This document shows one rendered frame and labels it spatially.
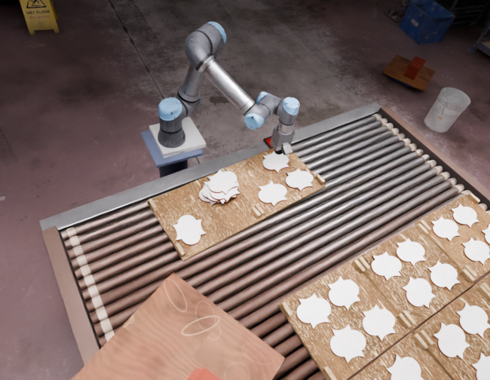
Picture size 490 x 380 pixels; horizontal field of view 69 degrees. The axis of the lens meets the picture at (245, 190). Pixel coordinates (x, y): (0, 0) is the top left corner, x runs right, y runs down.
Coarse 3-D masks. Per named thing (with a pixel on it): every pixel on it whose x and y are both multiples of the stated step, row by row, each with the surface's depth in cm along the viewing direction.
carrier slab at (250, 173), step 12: (288, 156) 194; (228, 168) 184; (240, 168) 185; (252, 168) 186; (264, 168) 187; (288, 168) 189; (300, 168) 190; (240, 180) 180; (252, 180) 181; (264, 180) 182; (276, 180) 183; (312, 180) 186; (240, 192) 175; (252, 192) 176; (288, 192) 179; (300, 192) 180; (312, 192) 181; (252, 204) 171; (264, 204) 172; (276, 204) 173; (288, 204) 174; (264, 216) 168
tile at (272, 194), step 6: (264, 186) 178; (270, 186) 178; (276, 186) 179; (282, 186) 179; (264, 192) 175; (270, 192) 176; (276, 192) 176; (282, 192) 177; (264, 198) 173; (270, 198) 174; (276, 198) 174; (282, 198) 174
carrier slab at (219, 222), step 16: (176, 192) 170; (192, 192) 172; (160, 208) 164; (176, 208) 165; (192, 208) 166; (208, 208) 167; (224, 208) 168; (240, 208) 169; (176, 224) 160; (208, 224) 162; (224, 224) 163; (240, 224) 164; (208, 240) 157; (224, 240) 159; (192, 256) 152
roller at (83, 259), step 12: (384, 132) 220; (396, 132) 221; (360, 144) 210; (372, 144) 215; (336, 156) 202; (312, 168) 195; (156, 228) 159; (120, 240) 154; (132, 240) 154; (144, 240) 158; (96, 252) 149; (108, 252) 150; (72, 264) 145; (84, 264) 146
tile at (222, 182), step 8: (208, 176) 170; (216, 176) 171; (224, 176) 171; (232, 176) 172; (208, 184) 167; (216, 184) 168; (224, 184) 168; (232, 184) 169; (216, 192) 166; (224, 192) 166
